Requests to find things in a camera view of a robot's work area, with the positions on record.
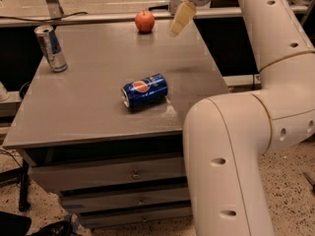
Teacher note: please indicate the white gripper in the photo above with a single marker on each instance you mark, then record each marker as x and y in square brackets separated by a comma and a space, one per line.
[184, 13]

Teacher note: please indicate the red apple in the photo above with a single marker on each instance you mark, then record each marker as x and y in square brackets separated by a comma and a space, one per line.
[144, 21]

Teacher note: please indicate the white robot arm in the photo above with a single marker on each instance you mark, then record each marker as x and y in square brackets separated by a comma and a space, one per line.
[224, 135]

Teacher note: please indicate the blue Pepsi can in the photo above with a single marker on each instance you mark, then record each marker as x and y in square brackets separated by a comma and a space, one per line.
[139, 93]

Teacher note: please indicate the silver blue Red Bull can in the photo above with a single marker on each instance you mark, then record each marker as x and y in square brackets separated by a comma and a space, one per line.
[51, 48]

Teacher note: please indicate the grey drawer cabinet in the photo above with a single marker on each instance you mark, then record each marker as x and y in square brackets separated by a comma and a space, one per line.
[79, 116]

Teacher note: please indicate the white pump bottle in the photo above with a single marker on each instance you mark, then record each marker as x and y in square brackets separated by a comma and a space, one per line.
[4, 95]

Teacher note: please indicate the top grey drawer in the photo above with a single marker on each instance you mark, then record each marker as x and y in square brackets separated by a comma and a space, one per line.
[92, 174]

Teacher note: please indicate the grey drawer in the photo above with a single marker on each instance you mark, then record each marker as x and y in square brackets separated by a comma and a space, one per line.
[144, 215]
[92, 174]
[94, 202]

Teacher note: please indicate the middle grey drawer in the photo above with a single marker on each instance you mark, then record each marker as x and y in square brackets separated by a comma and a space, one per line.
[94, 202]

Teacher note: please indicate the bottom grey drawer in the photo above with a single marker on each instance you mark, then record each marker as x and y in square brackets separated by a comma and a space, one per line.
[144, 215]

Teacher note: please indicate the black stand leg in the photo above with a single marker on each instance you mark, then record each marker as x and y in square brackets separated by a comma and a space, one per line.
[19, 176]

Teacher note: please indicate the black shoe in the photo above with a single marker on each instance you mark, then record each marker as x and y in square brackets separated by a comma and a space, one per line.
[60, 228]

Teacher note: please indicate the grey metal rail frame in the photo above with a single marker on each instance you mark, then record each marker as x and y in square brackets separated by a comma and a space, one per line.
[59, 12]

